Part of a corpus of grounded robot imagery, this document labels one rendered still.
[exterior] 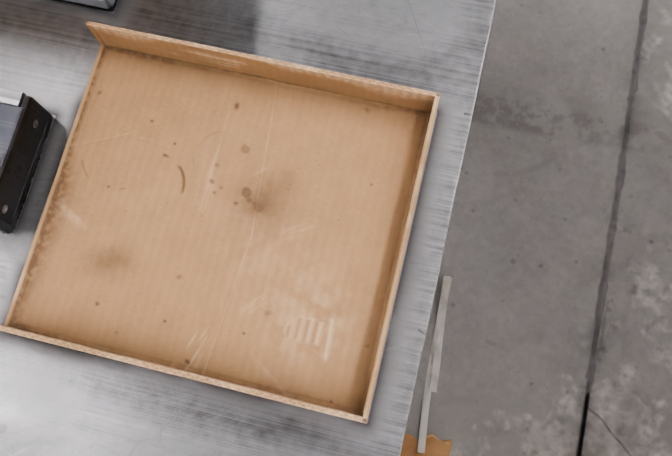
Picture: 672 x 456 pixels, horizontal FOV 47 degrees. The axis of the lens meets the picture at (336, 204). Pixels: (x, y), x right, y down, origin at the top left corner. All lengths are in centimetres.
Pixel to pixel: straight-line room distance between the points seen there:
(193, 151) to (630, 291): 104
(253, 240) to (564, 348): 95
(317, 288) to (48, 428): 24
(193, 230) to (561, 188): 101
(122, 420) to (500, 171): 105
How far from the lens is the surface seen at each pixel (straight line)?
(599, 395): 149
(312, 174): 63
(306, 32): 69
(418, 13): 69
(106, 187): 67
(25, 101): 67
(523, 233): 150
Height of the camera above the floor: 144
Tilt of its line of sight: 75 degrees down
